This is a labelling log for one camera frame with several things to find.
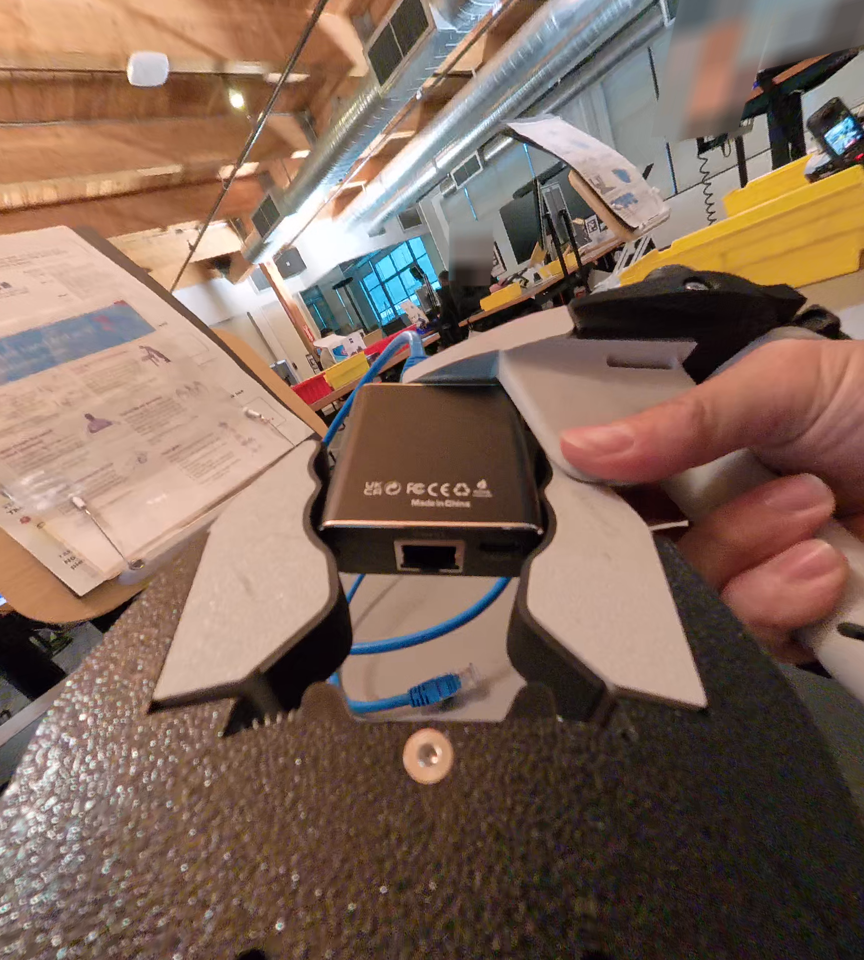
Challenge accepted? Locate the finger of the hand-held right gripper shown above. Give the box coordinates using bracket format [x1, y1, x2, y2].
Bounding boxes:
[498, 337, 704, 481]
[402, 307, 581, 385]

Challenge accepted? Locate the black action camera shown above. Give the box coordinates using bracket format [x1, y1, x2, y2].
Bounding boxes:
[805, 96, 864, 165]

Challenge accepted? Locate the printed instruction sheet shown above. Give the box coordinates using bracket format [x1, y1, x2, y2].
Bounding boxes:
[0, 227, 314, 597]

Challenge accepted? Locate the coiled black cable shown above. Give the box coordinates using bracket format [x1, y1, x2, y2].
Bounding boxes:
[696, 146, 719, 226]

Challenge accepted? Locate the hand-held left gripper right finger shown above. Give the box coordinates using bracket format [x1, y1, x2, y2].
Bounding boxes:
[507, 461, 709, 719]

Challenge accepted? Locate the blue network cable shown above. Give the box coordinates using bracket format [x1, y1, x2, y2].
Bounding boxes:
[323, 332, 515, 715]

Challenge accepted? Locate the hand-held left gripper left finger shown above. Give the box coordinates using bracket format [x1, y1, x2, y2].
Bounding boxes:
[150, 441, 354, 715]

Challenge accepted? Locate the black network adapter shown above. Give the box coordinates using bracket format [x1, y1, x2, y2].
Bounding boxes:
[318, 381, 547, 579]

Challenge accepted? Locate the black monitor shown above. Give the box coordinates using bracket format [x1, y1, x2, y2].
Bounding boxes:
[499, 187, 547, 258]

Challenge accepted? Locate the small yellow bin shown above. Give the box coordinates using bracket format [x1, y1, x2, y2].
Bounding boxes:
[480, 281, 547, 312]
[324, 352, 370, 391]

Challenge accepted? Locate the person's right hand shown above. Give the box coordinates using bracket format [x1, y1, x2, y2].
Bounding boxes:
[561, 336, 864, 666]

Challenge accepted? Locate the white round ceiling device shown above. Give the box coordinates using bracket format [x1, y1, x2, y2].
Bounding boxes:
[126, 51, 172, 88]

